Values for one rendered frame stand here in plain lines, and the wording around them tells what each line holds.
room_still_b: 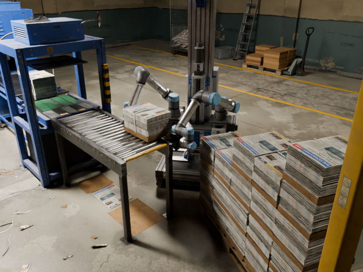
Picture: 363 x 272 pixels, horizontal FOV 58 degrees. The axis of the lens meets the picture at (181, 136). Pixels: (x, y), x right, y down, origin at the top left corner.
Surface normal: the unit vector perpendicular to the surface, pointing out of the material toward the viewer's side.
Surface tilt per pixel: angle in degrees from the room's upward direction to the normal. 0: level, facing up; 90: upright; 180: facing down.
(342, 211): 90
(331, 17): 90
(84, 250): 0
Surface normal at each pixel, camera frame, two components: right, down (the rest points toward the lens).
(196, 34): -0.18, 0.41
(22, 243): 0.00, -0.91
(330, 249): -0.94, 0.15
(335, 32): -0.73, 0.29
